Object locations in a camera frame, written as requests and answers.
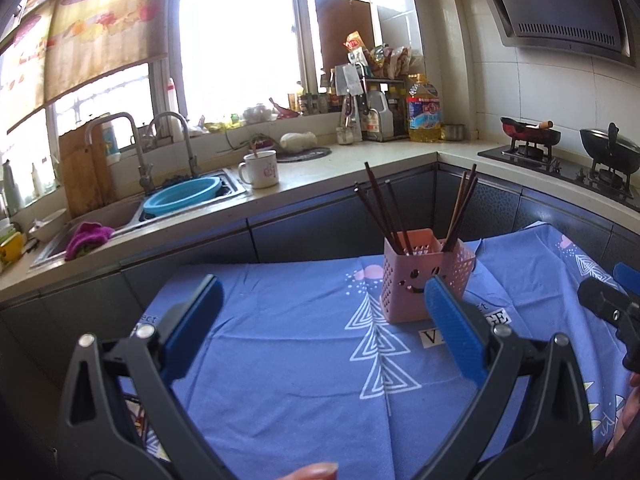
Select magenta cloth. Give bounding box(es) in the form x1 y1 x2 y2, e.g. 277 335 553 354
64 222 115 261

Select steel cleaver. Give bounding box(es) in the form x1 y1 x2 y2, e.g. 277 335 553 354
334 64 362 96

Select dark chopstick right group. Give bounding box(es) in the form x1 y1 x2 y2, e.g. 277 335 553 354
442 164 477 252

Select white bowl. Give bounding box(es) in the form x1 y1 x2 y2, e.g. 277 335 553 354
28 208 67 243

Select wooden cutting board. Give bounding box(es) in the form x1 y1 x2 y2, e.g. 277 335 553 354
58 124 116 218

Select red frying pan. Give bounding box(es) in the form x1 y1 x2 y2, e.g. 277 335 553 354
500 117 561 146

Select steel faucet left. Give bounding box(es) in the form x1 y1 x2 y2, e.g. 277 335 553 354
83 110 158 196

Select steel sink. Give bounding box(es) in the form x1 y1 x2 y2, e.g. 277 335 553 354
30 168 247 270

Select white jug bottle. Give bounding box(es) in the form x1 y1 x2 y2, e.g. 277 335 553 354
361 90 395 142

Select steel faucet right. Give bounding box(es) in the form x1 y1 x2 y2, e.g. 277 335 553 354
145 110 202 180

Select black wok with lid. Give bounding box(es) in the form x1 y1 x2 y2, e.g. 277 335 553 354
580 122 640 174

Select pink plastic utensil holder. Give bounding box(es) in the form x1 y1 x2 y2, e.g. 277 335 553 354
380 229 475 324

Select cooking oil bottle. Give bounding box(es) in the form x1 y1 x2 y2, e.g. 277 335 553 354
407 74 442 143

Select dark round trivet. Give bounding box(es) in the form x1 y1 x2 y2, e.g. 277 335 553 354
277 146 332 164

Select brown board at window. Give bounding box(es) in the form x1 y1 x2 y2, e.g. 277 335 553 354
314 0 374 75

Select black gas stove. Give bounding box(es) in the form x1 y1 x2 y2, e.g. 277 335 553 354
477 141 639 211

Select steel faucet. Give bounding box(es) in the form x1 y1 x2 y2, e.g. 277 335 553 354
83 110 158 196
145 110 202 180

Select steel range hood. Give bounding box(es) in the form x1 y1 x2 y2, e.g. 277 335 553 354
487 0 639 67

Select patterned window blind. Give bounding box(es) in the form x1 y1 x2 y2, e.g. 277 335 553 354
1 0 168 131

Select white radish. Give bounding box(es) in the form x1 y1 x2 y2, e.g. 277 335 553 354
279 131 318 154

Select garlic bulbs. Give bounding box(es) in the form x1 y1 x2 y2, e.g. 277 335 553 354
243 103 272 125

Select dark chopstick left tall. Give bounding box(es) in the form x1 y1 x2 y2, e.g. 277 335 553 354
364 162 404 254

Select blue plastic basin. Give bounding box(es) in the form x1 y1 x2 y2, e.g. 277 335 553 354
143 177 222 217

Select snack packets pile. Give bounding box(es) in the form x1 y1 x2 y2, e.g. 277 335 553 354
344 32 425 79

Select dark chopstick left inner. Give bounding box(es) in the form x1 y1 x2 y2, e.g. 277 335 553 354
385 180 413 256

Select brown chopstick right group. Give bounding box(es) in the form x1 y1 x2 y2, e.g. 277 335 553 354
442 171 470 252

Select red chili pepper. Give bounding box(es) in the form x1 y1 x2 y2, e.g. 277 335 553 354
269 98 302 119

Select dark cabinet fronts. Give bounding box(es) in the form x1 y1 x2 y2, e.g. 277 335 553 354
1 162 639 413

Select white floral mug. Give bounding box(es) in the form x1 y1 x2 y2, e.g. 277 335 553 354
238 150 280 190

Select dark chopstick left outer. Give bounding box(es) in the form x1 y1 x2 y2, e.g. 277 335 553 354
354 186 394 249

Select person's hand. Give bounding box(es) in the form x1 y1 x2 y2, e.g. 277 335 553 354
279 462 338 480

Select spice rack with bottles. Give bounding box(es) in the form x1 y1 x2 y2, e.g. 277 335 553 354
359 77 408 142

